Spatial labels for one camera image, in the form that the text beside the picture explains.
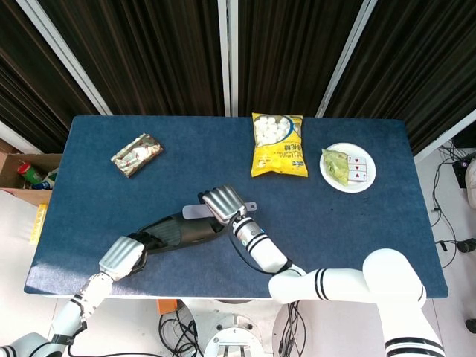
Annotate white round plate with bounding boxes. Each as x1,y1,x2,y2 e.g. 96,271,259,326
319,141,378,193

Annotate yellow perforated strip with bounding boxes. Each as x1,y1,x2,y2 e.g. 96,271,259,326
29,203,49,245

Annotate grey shoehorn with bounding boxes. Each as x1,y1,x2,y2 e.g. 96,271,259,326
181,200,258,220

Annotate orange block under table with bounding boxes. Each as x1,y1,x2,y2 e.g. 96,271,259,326
156,298,180,315

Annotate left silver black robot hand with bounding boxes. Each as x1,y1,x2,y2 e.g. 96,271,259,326
97,234,149,280

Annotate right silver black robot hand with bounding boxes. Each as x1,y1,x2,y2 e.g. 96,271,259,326
197,184,248,225

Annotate brown cardboard box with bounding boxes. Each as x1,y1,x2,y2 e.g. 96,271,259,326
0,152,63,208

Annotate green can with red lid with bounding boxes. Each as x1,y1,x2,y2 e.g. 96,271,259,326
17,160,44,185

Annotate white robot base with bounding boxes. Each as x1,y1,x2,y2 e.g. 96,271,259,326
202,300,276,357

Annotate black floor cables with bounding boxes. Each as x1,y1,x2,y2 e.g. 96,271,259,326
431,143,470,268

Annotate green snack packet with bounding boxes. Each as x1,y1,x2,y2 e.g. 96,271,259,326
321,147,350,187

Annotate white vertical frame post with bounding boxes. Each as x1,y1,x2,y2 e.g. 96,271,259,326
217,0,239,117

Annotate black rubber slipper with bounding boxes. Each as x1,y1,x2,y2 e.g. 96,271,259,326
126,211,228,256

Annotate white diagonal frame post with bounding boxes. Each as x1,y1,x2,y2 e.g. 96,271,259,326
315,0,379,118
16,0,112,116

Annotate silver red snack packet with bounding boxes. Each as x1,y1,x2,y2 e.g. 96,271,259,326
109,133,164,179

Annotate blue table cloth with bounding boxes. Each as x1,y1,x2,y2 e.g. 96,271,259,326
24,115,449,298

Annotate yellow marshmallow bag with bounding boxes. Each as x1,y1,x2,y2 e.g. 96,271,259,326
251,112,310,179

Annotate playing cards with red hearts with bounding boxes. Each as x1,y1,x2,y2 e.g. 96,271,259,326
345,155,373,183

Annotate black cable bundle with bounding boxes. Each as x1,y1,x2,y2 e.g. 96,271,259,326
277,299,308,357
158,310,205,357

